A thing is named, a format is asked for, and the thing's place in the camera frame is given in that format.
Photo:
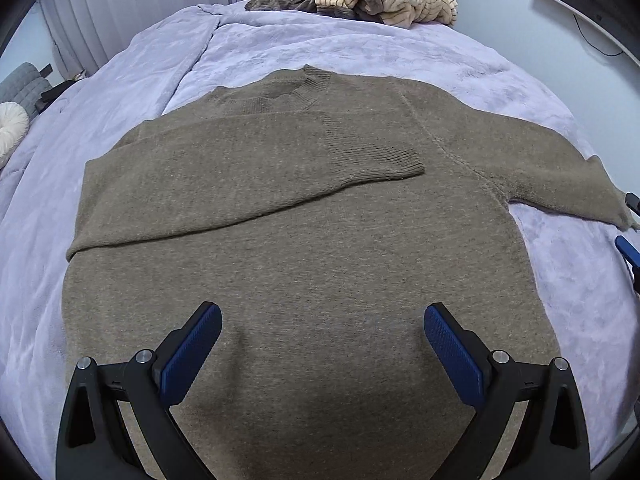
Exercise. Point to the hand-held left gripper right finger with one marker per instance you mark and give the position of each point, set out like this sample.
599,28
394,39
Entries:
452,355

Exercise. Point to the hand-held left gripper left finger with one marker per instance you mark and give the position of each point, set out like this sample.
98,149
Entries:
192,355

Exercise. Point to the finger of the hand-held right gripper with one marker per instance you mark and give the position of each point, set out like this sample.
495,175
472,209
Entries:
629,251
634,203

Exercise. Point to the brown knit sweater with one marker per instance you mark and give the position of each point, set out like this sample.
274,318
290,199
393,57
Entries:
310,240

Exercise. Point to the white round pleated pillow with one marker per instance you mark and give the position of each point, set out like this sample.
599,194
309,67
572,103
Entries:
10,132

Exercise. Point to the lavender fleece blanket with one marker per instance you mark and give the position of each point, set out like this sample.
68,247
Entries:
380,55

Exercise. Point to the white curtain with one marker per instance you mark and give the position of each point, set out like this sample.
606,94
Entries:
125,5

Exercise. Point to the brown fuzzy garment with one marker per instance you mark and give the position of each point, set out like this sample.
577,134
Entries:
280,2

